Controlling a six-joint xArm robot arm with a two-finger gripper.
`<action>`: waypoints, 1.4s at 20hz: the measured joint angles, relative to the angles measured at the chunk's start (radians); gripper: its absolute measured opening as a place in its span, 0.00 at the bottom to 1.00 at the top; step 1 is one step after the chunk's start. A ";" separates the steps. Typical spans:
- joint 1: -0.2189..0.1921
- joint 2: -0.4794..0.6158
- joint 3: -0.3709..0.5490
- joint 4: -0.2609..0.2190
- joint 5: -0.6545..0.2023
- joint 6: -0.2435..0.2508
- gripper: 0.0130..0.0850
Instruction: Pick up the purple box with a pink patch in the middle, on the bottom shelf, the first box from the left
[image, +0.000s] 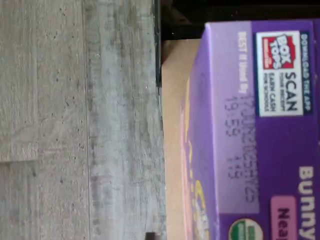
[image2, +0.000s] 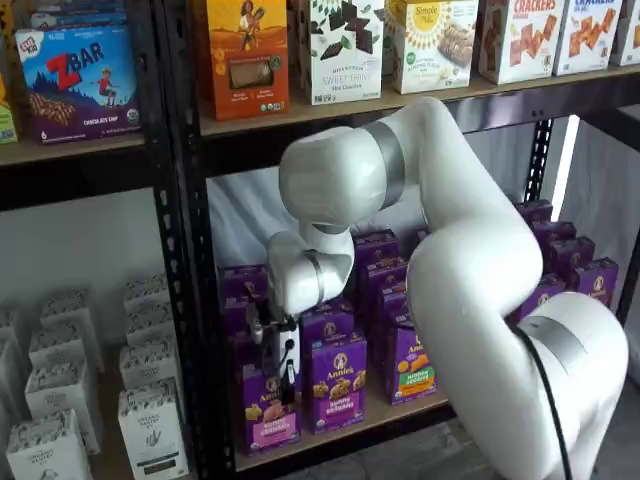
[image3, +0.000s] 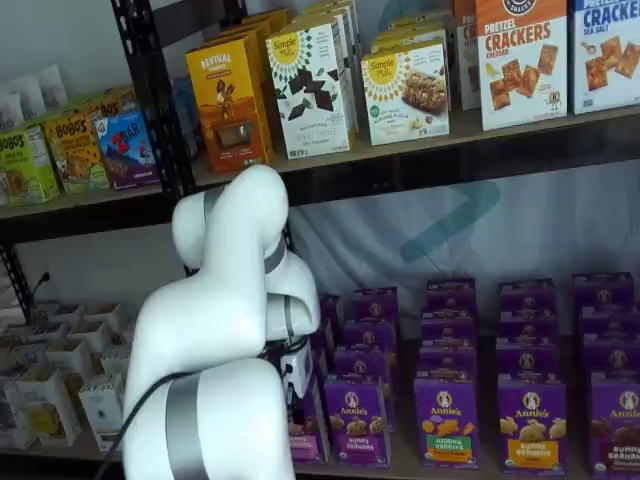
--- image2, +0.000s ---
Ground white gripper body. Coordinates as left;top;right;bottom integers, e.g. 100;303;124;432
272;322;304;393

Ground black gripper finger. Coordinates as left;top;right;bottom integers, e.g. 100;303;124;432
280;364;298;408

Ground purple Annie's box pink patch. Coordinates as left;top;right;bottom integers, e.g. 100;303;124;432
230;327;277;371
242;360;304;456
221;263;274;304
224;295;274;335

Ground white Organic Pantry box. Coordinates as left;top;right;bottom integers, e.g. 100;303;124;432
124;303;175;347
117;378;191;480
0;305;29;351
38;288;103;334
122;273;172;312
27;323;107;375
23;360;105;455
0;339;25;426
5;408;95;480
118;338;180;390

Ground purple Annie's box brown bunnies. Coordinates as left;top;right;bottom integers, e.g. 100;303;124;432
517;272;567;324

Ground purple Annie's snack box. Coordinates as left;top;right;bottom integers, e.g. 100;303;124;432
566;256;620;308
513;198;555;227
530;219;578;250
543;236;597;276

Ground white mint chocolate thins box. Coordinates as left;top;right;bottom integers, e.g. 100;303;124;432
307;0;386;107

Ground orange cracker box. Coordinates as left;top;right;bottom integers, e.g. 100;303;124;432
192;0;292;122

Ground white almond flour bars box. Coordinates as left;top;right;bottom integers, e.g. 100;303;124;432
391;0;481;96

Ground blue Zbar box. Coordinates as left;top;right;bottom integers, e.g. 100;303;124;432
13;23;144;146
27;0;130;31

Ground yellow snack box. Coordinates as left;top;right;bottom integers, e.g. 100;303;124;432
0;67;21;147

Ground orange pretzel crackers box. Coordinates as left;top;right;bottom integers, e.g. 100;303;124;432
477;0;567;86

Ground white and red cracker box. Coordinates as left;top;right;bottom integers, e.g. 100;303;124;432
608;0;640;68

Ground black metal shelving rack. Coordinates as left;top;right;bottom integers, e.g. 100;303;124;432
164;0;640;480
0;0;201;480

